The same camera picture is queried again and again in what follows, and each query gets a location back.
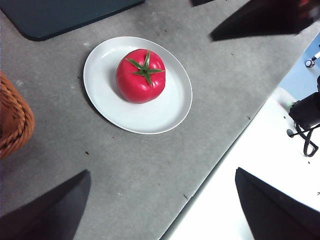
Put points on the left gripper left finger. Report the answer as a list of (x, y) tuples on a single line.
[(45, 215)]

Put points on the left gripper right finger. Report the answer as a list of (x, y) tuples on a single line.
[(280, 215)]

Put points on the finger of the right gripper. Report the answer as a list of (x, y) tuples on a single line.
[(198, 2), (265, 20)]

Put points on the red tomato with green stem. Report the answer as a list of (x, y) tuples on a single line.
[(140, 82)]

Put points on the small white round fitting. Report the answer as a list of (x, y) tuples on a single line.
[(310, 63)]

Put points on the brown wicker basket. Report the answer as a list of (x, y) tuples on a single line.
[(15, 120)]

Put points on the round grey plate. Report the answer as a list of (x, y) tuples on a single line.
[(155, 115)]

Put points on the black rectangular tray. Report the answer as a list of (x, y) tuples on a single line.
[(62, 15)]

